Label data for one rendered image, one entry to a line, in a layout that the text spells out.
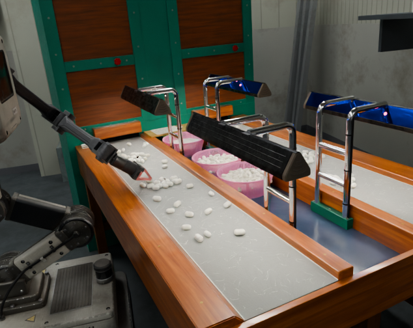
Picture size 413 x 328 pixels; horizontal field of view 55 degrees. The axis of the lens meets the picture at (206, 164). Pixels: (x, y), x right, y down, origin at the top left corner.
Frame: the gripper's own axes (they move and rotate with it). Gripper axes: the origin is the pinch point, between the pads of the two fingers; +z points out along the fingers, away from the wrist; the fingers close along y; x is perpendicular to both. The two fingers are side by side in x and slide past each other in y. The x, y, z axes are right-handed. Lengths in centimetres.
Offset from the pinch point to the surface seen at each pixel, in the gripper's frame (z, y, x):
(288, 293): 8, -94, -1
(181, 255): -8, -65, 9
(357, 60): 185, 132, -185
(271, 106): 202, 242, -124
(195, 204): 9.2, -29.7, -2.9
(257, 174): 37.2, -18.2, -27.7
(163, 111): -9.0, 6.4, -29.3
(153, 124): 21, 85, -23
